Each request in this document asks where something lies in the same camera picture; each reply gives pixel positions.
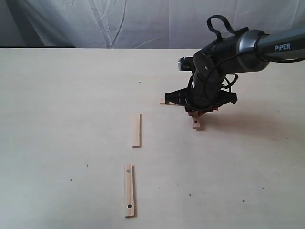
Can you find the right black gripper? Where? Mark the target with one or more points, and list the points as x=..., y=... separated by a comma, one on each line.
x=203, y=96

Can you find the wood strip with magnets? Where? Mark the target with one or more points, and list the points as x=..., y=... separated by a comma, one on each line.
x=195, y=121
x=129, y=187

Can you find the plain wood strip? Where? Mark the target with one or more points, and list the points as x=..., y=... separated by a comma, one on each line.
x=136, y=130
x=170, y=103

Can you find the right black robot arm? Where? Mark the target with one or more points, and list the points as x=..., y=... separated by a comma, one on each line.
x=215, y=68

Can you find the white backdrop cloth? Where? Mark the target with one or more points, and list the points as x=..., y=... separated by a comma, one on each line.
x=160, y=24

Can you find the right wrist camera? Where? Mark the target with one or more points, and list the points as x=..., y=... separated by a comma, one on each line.
x=185, y=64

